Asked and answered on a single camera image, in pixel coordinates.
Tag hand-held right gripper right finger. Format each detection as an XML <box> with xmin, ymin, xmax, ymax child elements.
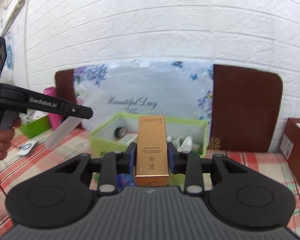
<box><xmin>167</xmin><ymin>142</ymin><xmax>251</xmax><ymax>196</ymax></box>

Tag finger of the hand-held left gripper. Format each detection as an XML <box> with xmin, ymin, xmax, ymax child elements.
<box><xmin>64</xmin><ymin>101</ymin><xmax>94</xmax><ymax>120</ymax></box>

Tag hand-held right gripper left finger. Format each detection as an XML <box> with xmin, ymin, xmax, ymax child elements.
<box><xmin>49</xmin><ymin>142</ymin><xmax>138</xmax><ymax>196</ymax></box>

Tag small white pink glove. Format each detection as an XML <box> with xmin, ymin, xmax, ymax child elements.
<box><xmin>168</xmin><ymin>135</ymin><xmax>199</xmax><ymax>153</ymax></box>

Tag gold box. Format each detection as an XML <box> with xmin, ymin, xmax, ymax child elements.
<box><xmin>134</xmin><ymin>115</ymin><xmax>170</xmax><ymax>187</ymax></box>

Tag large white pink glove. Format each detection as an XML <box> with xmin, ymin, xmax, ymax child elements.
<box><xmin>44</xmin><ymin>117</ymin><xmax>83</xmax><ymax>150</ymax></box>

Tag lime green cardboard box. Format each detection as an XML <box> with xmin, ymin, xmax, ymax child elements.
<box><xmin>89</xmin><ymin>112</ymin><xmax>208</xmax><ymax>159</ymax></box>

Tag person's left hand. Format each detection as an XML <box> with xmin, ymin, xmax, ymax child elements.
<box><xmin>0</xmin><ymin>116</ymin><xmax>22</xmax><ymax>161</ymax></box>

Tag white paper card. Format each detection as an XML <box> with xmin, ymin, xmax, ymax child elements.
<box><xmin>120</xmin><ymin>133</ymin><xmax>138</xmax><ymax>146</ymax></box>

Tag pink bottle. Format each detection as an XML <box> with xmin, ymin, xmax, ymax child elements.
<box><xmin>43</xmin><ymin>87</ymin><xmax>63</xmax><ymax>131</ymax></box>

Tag green storage box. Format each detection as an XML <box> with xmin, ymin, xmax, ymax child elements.
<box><xmin>18</xmin><ymin>111</ymin><xmax>51</xmax><ymax>139</ymax></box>

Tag floral plastic bag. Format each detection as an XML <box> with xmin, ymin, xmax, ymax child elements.
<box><xmin>73</xmin><ymin>59</ymin><xmax>214</xmax><ymax>132</ymax></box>

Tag plaid blanket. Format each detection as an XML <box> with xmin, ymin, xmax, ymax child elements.
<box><xmin>0</xmin><ymin>127</ymin><xmax>300</xmax><ymax>238</ymax></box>

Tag brown shoe box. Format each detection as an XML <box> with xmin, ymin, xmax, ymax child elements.
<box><xmin>279</xmin><ymin>117</ymin><xmax>300</xmax><ymax>186</ymax></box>

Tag white device with round ring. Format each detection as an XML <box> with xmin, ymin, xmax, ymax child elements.
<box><xmin>17</xmin><ymin>141</ymin><xmax>38</xmax><ymax>157</ymax></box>

